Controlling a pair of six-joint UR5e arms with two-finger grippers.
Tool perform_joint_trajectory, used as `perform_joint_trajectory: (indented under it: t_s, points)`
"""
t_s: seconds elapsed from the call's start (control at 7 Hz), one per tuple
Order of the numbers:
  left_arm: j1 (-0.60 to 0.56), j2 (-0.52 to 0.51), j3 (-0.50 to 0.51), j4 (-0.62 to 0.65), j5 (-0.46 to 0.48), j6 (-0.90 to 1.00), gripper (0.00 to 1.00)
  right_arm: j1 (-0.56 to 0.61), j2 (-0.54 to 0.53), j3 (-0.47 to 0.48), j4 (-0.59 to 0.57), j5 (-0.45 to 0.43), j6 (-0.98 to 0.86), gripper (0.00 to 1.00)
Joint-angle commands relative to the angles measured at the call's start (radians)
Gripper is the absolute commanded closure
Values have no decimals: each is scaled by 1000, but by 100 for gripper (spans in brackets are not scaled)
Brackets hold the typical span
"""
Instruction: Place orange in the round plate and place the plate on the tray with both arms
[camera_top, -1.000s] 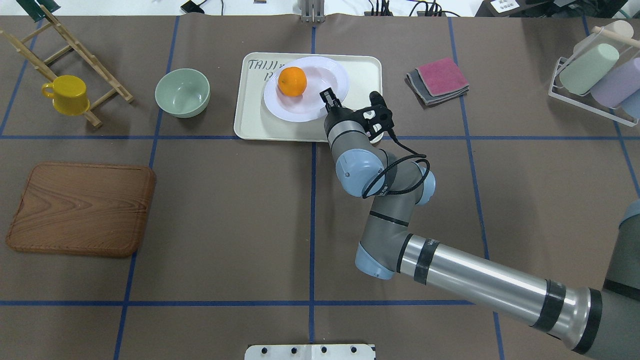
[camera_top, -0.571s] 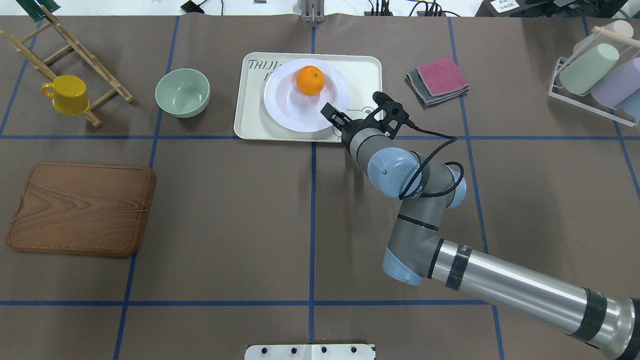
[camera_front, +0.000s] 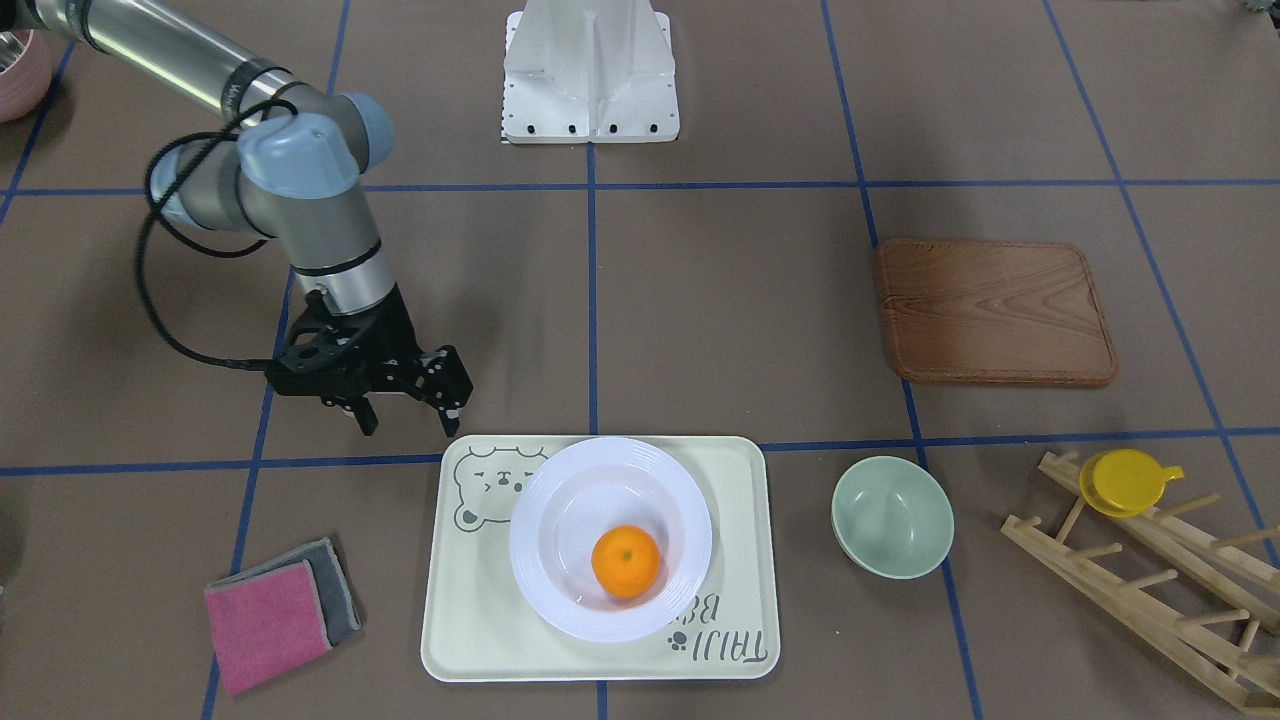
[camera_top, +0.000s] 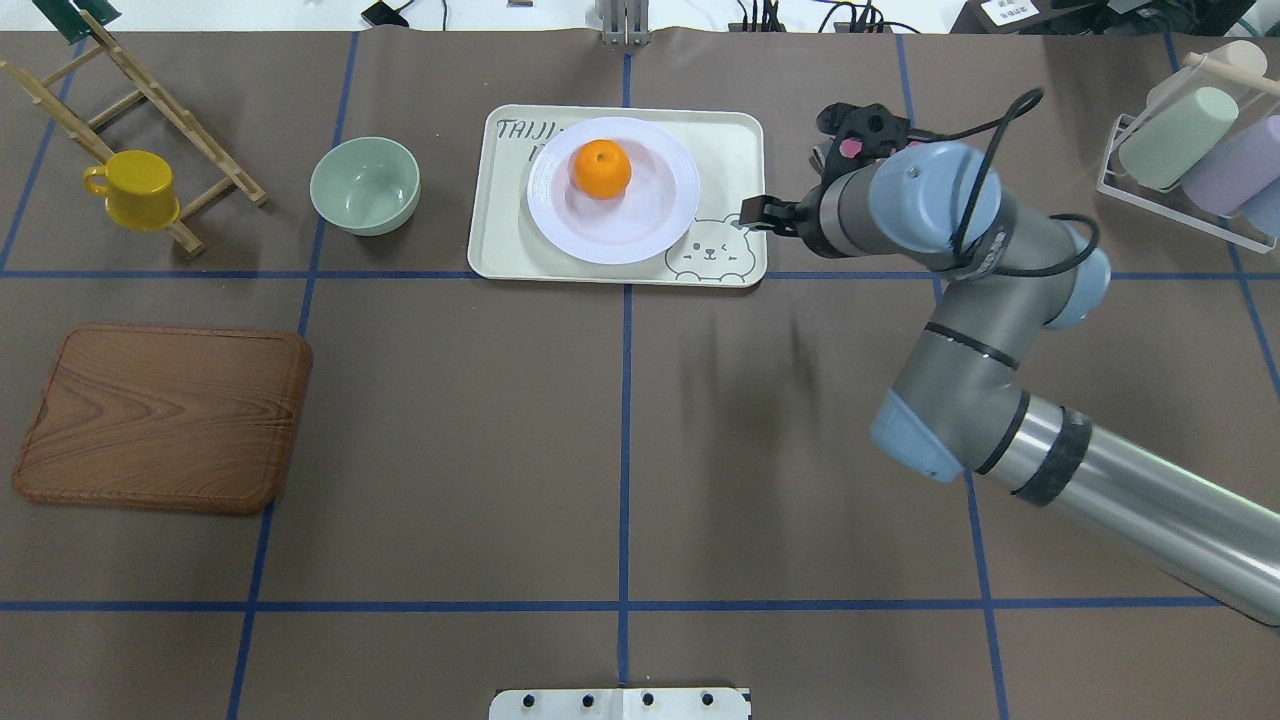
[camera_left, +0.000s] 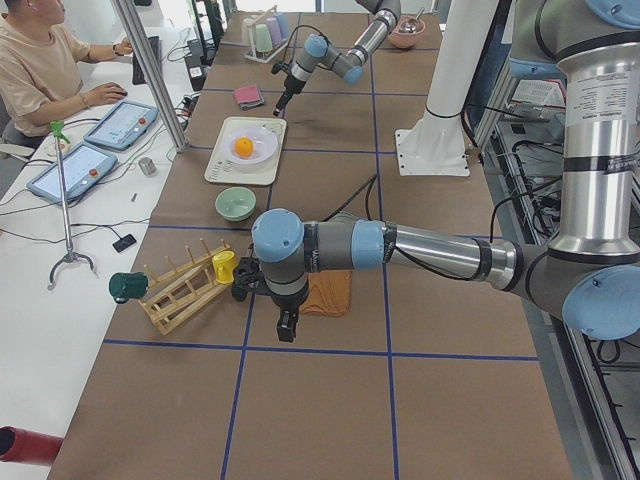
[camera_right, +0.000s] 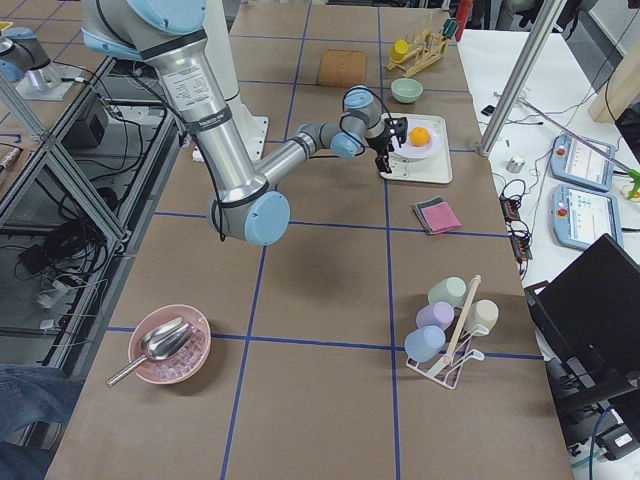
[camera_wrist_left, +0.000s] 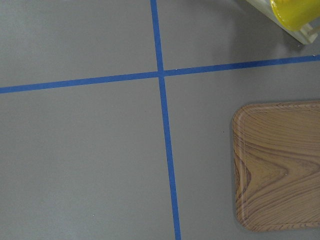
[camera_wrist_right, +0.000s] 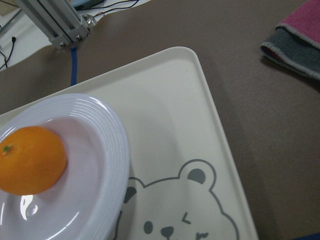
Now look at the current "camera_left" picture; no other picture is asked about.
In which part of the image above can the purple cup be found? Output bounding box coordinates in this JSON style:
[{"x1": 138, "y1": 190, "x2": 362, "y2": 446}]
[{"x1": 265, "y1": 16, "x2": 283, "y2": 46}]

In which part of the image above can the green bowl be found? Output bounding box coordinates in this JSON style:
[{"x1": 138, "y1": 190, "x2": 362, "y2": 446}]
[{"x1": 215, "y1": 186, "x2": 256, "y2": 222}]

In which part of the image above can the dark green cup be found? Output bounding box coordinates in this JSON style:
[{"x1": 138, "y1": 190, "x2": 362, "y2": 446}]
[{"x1": 109, "y1": 272, "x2": 149, "y2": 304}]

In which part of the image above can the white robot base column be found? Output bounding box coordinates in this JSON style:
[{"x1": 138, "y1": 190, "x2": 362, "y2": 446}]
[{"x1": 396, "y1": 0, "x2": 499, "y2": 176}]

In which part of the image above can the metal grabber stand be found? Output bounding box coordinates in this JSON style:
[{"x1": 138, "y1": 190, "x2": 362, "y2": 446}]
[{"x1": 47, "y1": 120, "x2": 97, "y2": 291}]

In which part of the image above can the metal scoop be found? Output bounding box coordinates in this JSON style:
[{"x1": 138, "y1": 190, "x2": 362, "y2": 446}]
[{"x1": 398, "y1": 8, "x2": 425, "y2": 34}]

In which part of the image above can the seated person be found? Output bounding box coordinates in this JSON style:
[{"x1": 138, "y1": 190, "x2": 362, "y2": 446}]
[{"x1": 1, "y1": 1, "x2": 133, "y2": 140}]

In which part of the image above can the white cup rack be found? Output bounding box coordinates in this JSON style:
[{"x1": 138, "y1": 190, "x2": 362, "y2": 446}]
[{"x1": 242, "y1": 5, "x2": 292, "y2": 63}]

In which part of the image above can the pink bowl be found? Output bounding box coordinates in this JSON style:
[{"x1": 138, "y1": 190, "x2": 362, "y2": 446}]
[{"x1": 388, "y1": 15, "x2": 426, "y2": 49}]

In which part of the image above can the black small device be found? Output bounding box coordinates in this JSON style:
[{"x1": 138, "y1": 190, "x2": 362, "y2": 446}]
[{"x1": 112, "y1": 234, "x2": 137, "y2": 253}]

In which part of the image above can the orange fruit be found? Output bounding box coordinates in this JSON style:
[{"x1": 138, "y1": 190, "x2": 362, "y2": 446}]
[{"x1": 234, "y1": 136, "x2": 254, "y2": 158}]

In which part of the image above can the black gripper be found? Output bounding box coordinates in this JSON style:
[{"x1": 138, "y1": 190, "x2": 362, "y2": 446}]
[
  {"x1": 270, "y1": 288, "x2": 309, "y2": 342},
  {"x1": 273, "y1": 75, "x2": 306, "y2": 117}
]

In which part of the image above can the pink cloth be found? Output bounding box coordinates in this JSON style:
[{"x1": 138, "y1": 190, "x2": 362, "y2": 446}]
[{"x1": 233, "y1": 84, "x2": 262, "y2": 104}]

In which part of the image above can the far blue teach pendant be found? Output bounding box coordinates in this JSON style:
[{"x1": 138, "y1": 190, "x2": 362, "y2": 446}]
[{"x1": 84, "y1": 100, "x2": 158, "y2": 151}]

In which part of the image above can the red cylinder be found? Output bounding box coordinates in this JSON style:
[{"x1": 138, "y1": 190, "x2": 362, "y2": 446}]
[{"x1": 1, "y1": 426, "x2": 64, "y2": 466}]

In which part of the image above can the white round plate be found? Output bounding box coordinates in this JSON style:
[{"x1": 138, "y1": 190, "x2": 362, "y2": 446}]
[{"x1": 223, "y1": 126, "x2": 279, "y2": 166}]

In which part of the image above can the yellow mug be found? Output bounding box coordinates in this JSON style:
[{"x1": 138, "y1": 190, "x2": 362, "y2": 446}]
[{"x1": 212, "y1": 250, "x2": 239, "y2": 285}]

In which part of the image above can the blue teach pendant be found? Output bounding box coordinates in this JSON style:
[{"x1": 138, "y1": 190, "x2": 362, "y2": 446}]
[
  {"x1": 27, "y1": 142, "x2": 117, "y2": 203},
  {"x1": 84, "y1": 100, "x2": 158, "y2": 151}
]

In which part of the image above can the wooden cutting board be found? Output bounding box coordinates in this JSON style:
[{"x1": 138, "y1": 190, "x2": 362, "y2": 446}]
[{"x1": 300, "y1": 270, "x2": 352, "y2": 317}]

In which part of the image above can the aluminium frame post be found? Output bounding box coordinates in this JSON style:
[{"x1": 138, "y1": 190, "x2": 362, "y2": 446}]
[{"x1": 111, "y1": 0, "x2": 187, "y2": 153}]

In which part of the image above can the small metal cylinder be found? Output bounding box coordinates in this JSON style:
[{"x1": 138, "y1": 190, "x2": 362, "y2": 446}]
[{"x1": 138, "y1": 157, "x2": 156, "y2": 176}]

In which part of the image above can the wooden drying rack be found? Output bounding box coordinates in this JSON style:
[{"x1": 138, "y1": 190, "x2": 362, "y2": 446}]
[{"x1": 138, "y1": 237, "x2": 248, "y2": 336}]

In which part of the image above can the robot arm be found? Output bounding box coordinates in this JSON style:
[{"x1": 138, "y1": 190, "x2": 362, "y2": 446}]
[
  {"x1": 272, "y1": 0, "x2": 401, "y2": 116},
  {"x1": 248, "y1": 1, "x2": 639, "y2": 342}
]

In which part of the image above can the grey cloth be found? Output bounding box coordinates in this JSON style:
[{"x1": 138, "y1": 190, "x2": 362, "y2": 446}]
[{"x1": 238, "y1": 95, "x2": 264, "y2": 110}]

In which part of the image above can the near blue teach pendant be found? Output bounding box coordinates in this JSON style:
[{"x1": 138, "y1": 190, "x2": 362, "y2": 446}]
[{"x1": 27, "y1": 142, "x2": 117, "y2": 203}]

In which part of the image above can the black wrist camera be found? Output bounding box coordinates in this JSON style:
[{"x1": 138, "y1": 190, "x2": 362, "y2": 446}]
[
  {"x1": 231, "y1": 257, "x2": 270, "y2": 302},
  {"x1": 271, "y1": 60, "x2": 291, "y2": 75}
]

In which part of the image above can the blue cup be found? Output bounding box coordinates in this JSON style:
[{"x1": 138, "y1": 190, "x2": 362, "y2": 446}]
[{"x1": 274, "y1": 12, "x2": 290, "y2": 39}]

